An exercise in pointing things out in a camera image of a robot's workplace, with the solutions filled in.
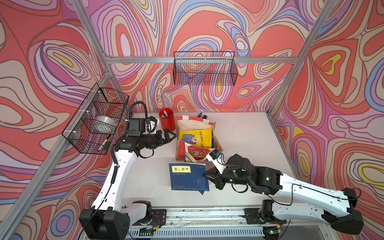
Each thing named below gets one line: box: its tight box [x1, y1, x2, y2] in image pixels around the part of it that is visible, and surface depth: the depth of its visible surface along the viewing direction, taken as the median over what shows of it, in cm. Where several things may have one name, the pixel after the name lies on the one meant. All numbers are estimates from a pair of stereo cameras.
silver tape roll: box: [91, 115, 118, 134], surface depth 73 cm
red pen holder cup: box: [159, 108, 176, 132], surface depth 105 cm
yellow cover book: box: [180, 129, 213, 149], surface depth 93 cm
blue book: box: [168, 163, 210, 195], surface depth 67 cm
